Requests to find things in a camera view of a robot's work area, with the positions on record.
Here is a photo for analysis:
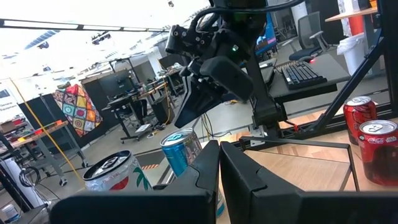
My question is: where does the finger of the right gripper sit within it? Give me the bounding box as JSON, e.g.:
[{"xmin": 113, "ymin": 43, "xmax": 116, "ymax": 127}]
[
  {"xmin": 185, "ymin": 76, "xmax": 226, "ymax": 124},
  {"xmin": 173, "ymin": 77, "xmax": 188, "ymax": 129}
]

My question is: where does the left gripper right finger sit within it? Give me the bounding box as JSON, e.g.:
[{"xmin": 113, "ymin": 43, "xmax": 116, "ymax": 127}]
[{"xmin": 219, "ymin": 141, "xmax": 398, "ymax": 224}]

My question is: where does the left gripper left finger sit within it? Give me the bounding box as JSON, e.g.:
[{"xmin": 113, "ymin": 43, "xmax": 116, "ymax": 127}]
[{"xmin": 49, "ymin": 139, "xmax": 220, "ymax": 224}]

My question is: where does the blue silver Red Bull can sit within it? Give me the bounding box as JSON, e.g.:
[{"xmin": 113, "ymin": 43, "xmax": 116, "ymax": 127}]
[{"xmin": 159, "ymin": 127, "xmax": 226, "ymax": 218}]

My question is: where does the white Celsius palm can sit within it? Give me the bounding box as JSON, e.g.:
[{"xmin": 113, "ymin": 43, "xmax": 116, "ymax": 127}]
[{"xmin": 82, "ymin": 149, "xmax": 154, "ymax": 192}]

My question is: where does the red Coca-Cola can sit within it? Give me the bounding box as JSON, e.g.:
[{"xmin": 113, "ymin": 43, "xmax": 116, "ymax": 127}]
[
  {"xmin": 343, "ymin": 95, "xmax": 377, "ymax": 146},
  {"xmin": 357, "ymin": 119, "xmax": 398, "ymax": 187}
]

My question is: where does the grey side desk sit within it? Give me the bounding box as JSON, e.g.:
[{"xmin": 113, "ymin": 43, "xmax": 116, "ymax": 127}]
[
  {"xmin": 267, "ymin": 53, "xmax": 352, "ymax": 106},
  {"xmin": 241, "ymin": 57, "xmax": 278, "ymax": 85}
]

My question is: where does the black hazard-striped floor mat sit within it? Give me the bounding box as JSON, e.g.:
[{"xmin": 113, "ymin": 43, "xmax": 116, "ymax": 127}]
[{"xmin": 135, "ymin": 149, "xmax": 175, "ymax": 184}]

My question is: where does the monitor with blue screen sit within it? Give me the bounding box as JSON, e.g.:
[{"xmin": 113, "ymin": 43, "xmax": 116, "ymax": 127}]
[{"xmin": 254, "ymin": 12, "xmax": 278, "ymax": 57}]

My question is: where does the black standing desk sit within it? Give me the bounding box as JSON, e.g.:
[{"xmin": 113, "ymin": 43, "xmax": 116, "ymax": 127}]
[{"xmin": 101, "ymin": 81, "xmax": 170, "ymax": 144}]

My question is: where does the backlit black keyboard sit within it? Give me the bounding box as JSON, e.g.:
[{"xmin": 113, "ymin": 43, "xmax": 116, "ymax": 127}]
[{"xmin": 275, "ymin": 60, "xmax": 328, "ymax": 91}]

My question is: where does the grey office chair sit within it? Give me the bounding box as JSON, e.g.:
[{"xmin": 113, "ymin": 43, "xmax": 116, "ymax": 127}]
[{"xmin": 288, "ymin": 11, "xmax": 330, "ymax": 63}]

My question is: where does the colourful patchwork quilt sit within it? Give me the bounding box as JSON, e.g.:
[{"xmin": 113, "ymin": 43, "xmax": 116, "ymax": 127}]
[{"xmin": 52, "ymin": 83, "xmax": 103, "ymax": 138}]

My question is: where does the wooden workbench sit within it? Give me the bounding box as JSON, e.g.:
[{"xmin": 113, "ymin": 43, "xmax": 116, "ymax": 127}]
[{"xmin": 0, "ymin": 119, "xmax": 90, "ymax": 187}]

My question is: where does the white waste bin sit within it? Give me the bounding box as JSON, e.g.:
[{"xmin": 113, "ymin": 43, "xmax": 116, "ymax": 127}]
[{"xmin": 336, "ymin": 32, "xmax": 368, "ymax": 77}]

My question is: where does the black partition panel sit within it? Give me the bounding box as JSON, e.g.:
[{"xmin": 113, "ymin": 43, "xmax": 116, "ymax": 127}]
[{"xmin": 17, "ymin": 92, "xmax": 68, "ymax": 149}]

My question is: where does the high wooden desk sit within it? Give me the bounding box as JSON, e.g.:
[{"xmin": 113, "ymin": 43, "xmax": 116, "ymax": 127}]
[{"xmin": 325, "ymin": 6, "xmax": 379, "ymax": 23}]

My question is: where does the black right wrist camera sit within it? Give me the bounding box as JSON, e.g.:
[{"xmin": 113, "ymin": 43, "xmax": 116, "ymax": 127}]
[{"xmin": 164, "ymin": 24, "xmax": 195, "ymax": 56}]

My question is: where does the yellow hanging cord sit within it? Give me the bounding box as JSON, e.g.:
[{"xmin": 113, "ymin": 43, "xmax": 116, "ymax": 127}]
[{"xmin": 8, "ymin": 77, "xmax": 87, "ymax": 190}]

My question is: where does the black aluminium rig frame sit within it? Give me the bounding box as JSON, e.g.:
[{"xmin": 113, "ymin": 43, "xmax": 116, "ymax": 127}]
[{"xmin": 231, "ymin": 0, "xmax": 398, "ymax": 152}]

